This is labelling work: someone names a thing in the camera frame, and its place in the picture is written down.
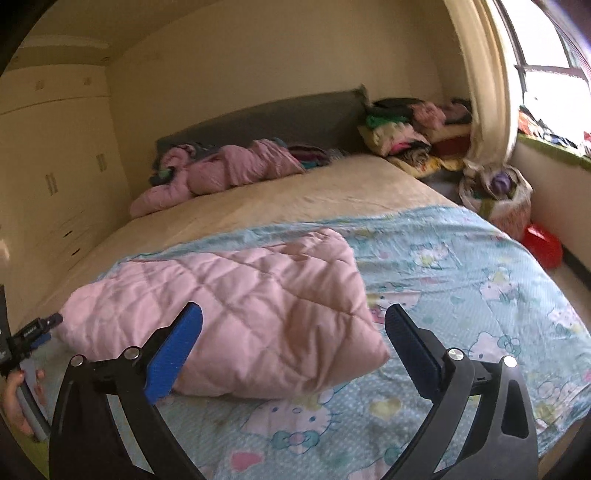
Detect floral bag of clothes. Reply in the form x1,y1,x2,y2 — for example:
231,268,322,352
459,165,533,241

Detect cream wardrobe with drawers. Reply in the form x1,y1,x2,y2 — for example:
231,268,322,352
1,65,130,325

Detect beige bed sheet mattress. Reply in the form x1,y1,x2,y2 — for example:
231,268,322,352
27,154,452,317

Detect light blue cartoon blanket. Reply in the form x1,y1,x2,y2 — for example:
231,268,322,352
32,204,591,480

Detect cream curtain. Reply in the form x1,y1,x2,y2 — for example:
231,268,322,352
445,1,522,165

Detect red plastic container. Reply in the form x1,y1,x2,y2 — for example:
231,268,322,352
522,224,563,270

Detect person's left hand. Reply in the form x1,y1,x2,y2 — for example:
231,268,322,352
0,368,47,437

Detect dark grey headboard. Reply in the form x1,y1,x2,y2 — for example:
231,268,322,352
155,86,369,154

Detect pink quilted jacket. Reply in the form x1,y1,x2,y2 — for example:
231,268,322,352
56,229,390,399

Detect colourful clothes by headboard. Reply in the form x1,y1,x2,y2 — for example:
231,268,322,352
287,145,345,170

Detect pink quilted comforter at headboard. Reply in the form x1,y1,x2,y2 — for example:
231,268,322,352
129,139,305,219

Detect pile of folded clothes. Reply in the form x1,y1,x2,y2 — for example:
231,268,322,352
358,98,473,179

